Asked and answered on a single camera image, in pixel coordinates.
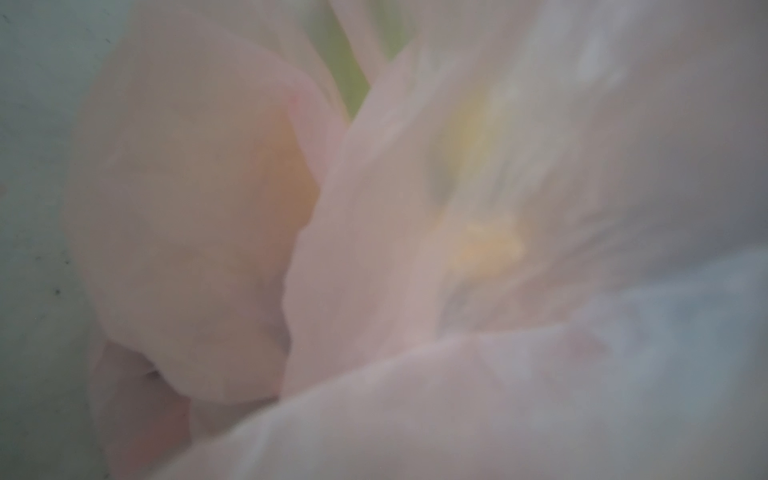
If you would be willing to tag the pink printed plastic bag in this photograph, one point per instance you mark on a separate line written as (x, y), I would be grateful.
(428, 240)

